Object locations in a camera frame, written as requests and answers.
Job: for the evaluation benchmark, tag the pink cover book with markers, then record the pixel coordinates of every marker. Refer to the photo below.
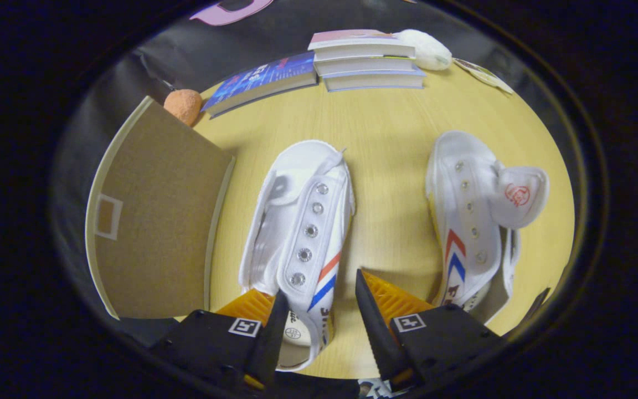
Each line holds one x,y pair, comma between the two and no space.
352,47

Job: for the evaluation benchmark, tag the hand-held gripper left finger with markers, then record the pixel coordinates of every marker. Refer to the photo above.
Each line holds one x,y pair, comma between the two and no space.
272,343

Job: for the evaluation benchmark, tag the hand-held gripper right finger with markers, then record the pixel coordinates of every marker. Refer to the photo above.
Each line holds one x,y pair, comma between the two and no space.
377,332

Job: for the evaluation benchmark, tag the large white fluffy ball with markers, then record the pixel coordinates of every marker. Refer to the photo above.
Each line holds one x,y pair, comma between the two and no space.
427,50

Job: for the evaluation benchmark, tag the pale blue cover book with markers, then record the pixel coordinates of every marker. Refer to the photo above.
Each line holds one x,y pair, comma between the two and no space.
374,81

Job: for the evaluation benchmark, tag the thin white book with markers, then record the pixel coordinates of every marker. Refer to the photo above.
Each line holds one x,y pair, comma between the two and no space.
363,65

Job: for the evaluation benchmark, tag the white canvas shoe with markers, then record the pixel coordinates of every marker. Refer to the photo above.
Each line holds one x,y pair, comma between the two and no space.
308,221
463,194

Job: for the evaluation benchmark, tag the beige fabric storage box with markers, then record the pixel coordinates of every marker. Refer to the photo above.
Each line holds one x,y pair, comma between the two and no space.
158,221

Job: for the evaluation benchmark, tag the orange fuzzy ball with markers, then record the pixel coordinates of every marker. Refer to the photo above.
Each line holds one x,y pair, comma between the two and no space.
183,105

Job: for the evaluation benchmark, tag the divided snack tray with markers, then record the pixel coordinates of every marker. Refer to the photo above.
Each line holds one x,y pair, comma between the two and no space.
482,72

